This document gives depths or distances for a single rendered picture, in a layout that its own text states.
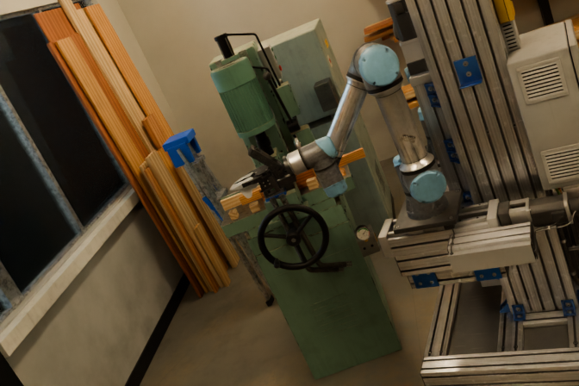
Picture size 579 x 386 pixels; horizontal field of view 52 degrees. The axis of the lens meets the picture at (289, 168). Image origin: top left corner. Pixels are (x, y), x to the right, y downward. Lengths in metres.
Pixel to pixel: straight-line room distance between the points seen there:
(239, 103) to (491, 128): 1.01
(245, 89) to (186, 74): 2.66
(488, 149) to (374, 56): 0.61
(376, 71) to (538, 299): 1.17
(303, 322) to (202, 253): 1.46
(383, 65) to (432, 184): 0.42
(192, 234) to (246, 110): 1.71
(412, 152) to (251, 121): 0.84
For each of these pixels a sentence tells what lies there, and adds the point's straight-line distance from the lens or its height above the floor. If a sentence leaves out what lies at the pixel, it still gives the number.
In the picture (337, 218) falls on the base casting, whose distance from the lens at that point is 2.54.
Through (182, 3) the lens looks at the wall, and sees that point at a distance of 4.99.
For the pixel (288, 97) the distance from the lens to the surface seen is 2.71.
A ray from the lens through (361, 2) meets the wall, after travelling 4.78.
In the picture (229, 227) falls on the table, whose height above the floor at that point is 0.89.
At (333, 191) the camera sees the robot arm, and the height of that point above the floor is 1.08.
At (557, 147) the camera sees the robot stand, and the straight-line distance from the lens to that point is 2.12.
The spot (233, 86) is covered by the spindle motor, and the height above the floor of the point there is 1.42.
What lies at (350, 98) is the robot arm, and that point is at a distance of 1.95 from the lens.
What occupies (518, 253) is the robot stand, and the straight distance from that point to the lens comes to 2.00.
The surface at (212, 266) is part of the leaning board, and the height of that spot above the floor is 0.17.
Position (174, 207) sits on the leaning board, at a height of 0.67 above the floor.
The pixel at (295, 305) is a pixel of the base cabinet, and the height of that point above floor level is 0.42.
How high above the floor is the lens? 1.77
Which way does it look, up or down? 18 degrees down
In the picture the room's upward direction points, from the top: 24 degrees counter-clockwise
